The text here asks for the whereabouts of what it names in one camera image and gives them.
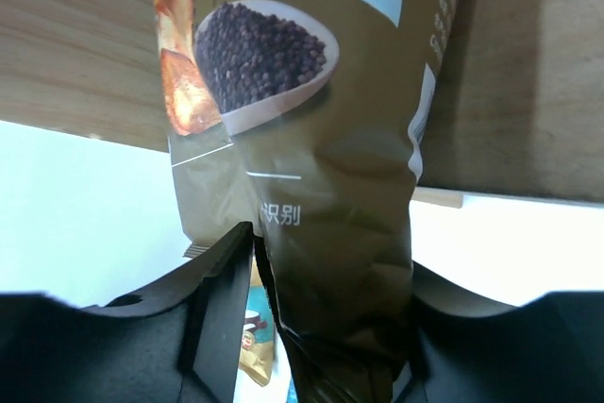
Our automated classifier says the large kettle cooked chips bag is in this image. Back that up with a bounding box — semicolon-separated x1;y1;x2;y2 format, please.
239;259;276;387

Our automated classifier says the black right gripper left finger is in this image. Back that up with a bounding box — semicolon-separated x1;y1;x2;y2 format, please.
1;223;253;402

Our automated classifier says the olive light-blue chips bag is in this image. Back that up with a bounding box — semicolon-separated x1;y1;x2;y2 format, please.
152;0;459;402

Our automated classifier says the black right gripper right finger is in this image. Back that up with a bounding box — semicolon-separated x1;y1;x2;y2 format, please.
394;264;603;403

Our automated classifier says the wooden two-tier shelf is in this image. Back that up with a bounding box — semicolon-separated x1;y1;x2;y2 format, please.
1;0;603;203

